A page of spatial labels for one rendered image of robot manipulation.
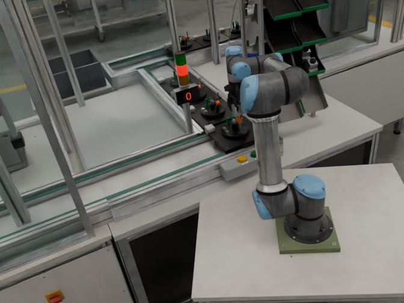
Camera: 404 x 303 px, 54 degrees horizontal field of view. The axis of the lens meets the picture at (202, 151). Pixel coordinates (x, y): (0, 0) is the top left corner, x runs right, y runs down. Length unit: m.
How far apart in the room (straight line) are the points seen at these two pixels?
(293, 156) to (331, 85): 1.09
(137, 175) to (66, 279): 0.56
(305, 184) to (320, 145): 0.66
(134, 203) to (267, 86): 0.83
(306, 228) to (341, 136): 0.77
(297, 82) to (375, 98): 2.13
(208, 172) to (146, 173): 0.31
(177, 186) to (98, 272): 0.52
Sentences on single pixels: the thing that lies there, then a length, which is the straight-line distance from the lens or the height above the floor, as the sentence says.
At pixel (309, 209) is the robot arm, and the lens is 1.53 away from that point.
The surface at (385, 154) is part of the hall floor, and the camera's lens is 3.63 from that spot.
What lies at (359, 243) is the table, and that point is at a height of 0.86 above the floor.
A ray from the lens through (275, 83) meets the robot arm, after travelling 1.32.
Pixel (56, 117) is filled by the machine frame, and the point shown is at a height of 1.09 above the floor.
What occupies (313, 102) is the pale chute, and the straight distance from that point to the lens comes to 2.19.
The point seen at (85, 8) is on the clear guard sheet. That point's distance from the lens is 1.76.
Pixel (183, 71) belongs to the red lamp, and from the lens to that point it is 1.90.
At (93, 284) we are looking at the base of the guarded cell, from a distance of 1.98.
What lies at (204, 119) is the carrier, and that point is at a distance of 2.20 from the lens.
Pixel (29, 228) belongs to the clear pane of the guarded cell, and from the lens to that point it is 1.74.
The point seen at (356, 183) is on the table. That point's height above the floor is 0.86.
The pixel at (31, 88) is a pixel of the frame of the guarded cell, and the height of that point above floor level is 1.57.
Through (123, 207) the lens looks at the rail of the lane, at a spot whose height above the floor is 0.93.
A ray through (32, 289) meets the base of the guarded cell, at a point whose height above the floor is 0.74.
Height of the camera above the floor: 2.08
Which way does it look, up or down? 35 degrees down
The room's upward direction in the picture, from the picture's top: 8 degrees counter-clockwise
